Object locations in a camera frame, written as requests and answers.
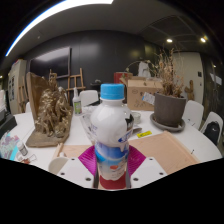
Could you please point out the dry plant in grey pot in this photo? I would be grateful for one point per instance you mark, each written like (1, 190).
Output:
(169, 110)

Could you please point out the black flat boxes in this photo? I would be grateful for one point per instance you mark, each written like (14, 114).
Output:
(6, 125)

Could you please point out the long ceiling light strip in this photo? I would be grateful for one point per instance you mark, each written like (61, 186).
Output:
(50, 11)

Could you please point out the red box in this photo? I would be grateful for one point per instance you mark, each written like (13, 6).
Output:
(121, 77)

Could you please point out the beige cloth table mat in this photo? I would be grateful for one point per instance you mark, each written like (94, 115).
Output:
(160, 150)

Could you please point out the wooden easel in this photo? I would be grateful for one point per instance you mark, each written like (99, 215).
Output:
(76, 81)

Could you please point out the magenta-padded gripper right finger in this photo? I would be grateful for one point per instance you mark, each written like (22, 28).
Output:
(146, 170)

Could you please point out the black backpack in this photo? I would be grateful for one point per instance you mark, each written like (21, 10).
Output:
(212, 132)

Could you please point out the cardboard box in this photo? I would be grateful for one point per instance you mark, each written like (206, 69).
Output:
(140, 95)

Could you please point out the white plaster figure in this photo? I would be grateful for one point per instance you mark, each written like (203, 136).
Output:
(145, 70)

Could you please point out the golden sculpture on wooden board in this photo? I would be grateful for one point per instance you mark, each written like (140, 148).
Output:
(53, 113)

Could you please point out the white drink bottle blue cap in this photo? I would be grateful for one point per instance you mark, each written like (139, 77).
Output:
(111, 133)

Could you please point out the small green-labelled spray bottle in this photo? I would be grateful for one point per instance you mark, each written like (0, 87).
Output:
(77, 106)

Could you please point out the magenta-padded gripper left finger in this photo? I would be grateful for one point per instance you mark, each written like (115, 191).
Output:
(78, 170)

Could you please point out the grey round plant saucer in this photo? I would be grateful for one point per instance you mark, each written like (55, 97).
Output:
(166, 128)

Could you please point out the white chair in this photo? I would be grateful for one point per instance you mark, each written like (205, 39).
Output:
(89, 97)
(213, 116)
(193, 113)

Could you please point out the yellow tag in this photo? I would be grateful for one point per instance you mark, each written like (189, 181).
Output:
(144, 134)

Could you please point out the dark wall screen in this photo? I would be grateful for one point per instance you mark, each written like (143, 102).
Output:
(50, 63)

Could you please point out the small paint jar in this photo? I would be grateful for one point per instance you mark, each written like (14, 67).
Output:
(22, 149)

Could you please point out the wooden paint brushes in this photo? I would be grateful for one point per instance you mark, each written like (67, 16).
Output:
(26, 159)

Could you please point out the wooden figure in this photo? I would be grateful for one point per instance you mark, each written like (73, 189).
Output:
(190, 90)

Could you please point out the round ceiling spot light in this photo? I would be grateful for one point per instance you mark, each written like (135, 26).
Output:
(203, 39)
(169, 40)

